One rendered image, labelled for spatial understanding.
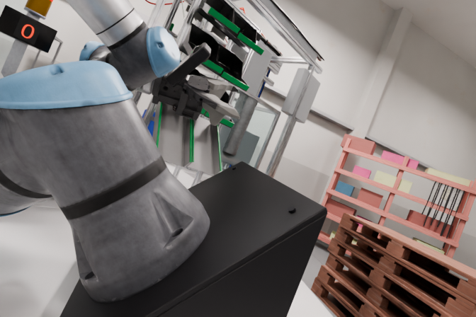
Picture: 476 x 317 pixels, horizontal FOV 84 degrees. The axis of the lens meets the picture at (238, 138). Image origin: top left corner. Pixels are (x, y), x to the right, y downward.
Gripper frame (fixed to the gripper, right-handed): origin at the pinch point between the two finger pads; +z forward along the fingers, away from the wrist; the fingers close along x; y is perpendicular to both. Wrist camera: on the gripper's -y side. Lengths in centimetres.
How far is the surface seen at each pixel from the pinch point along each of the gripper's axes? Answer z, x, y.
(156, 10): -50, -150, 20
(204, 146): 0.4, -30.3, 37.7
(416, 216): 389, -215, 182
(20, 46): -61, -21, 16
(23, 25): -59, -20, 9
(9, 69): -62, -18, 22
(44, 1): -57, -26, 2
